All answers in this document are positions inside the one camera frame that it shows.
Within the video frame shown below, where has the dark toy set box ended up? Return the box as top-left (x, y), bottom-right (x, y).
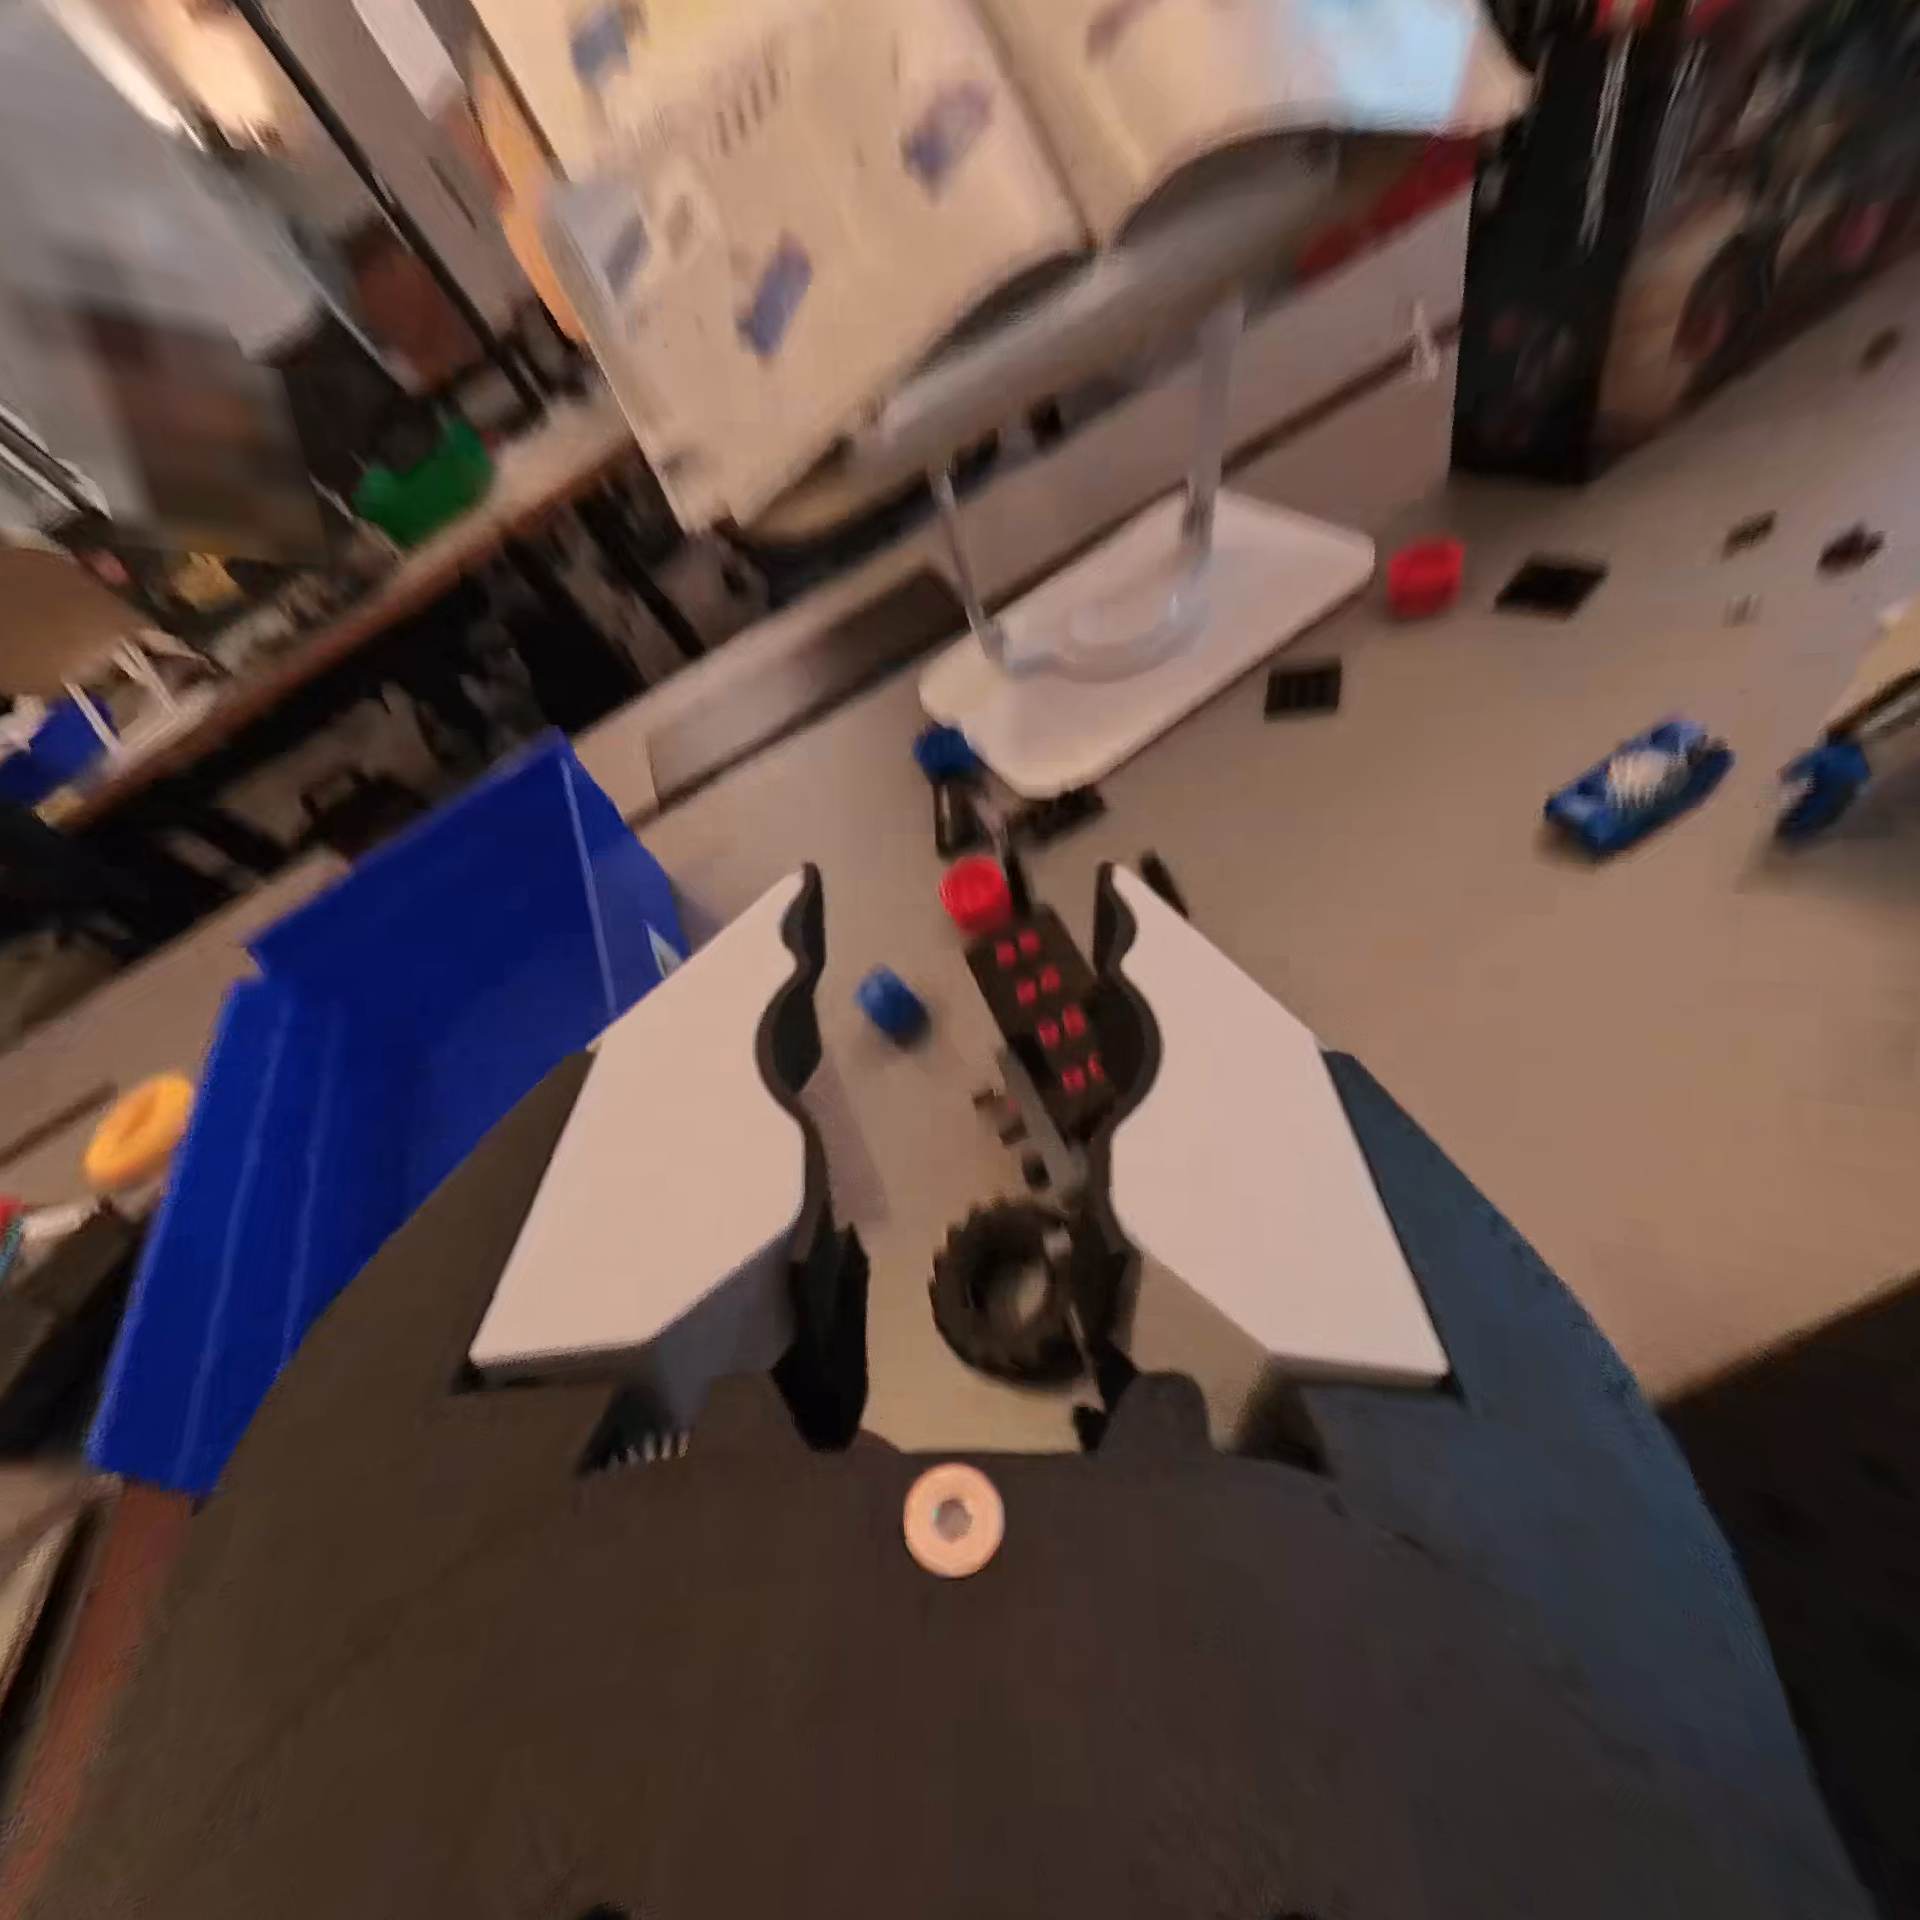
top-left (1444, 0), bottom-right (1920, 488)

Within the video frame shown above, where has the grey desk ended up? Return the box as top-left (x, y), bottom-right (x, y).
top-left (575, 254), bottom-right (1920, 1409)

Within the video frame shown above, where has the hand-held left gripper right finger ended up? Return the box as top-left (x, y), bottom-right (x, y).
top-left (1071, 860), bottom-right (1450, 1452)

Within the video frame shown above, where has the blue storage bin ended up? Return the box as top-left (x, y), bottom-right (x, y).
top-left (87, 730), bottom-right (691, 1495)

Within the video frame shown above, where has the blue printed curved panel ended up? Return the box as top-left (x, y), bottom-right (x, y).
top-left (1541, 720), bottom-right (1732, 860)

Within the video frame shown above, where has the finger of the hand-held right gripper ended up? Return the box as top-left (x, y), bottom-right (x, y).
top-left (1824, 597), bottom-right (1920, 743)

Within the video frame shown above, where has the black block with red pins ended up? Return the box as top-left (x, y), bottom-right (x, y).
top-left (962, 901), bottom-right (1121, 1134)

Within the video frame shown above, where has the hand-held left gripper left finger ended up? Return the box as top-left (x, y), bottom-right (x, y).
top-left (469, 860), bottom-right (871, 1452)

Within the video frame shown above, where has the yellow tape roll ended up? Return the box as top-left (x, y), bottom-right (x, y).
top-left (87, 1072), bottom-right (194, 1191)

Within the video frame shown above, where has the large printed instruction sheet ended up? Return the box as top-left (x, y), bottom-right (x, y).
top-left (474, 0), bottom-right (1121, 530)

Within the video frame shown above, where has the black rubber tyre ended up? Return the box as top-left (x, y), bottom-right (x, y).
top-left (932, 1200), bottom-right (1084, 1384)

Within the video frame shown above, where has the white book stand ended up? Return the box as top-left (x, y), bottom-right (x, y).
top-left (878, 132), bottom-right (1382, 802)

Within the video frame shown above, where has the green storage bin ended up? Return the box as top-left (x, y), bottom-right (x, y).
top-left (353, 421), bottom-right (493, 548)

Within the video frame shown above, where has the blue angled beam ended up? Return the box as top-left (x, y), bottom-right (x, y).
top-left (1774, 743), bottom-right (1873, 837)

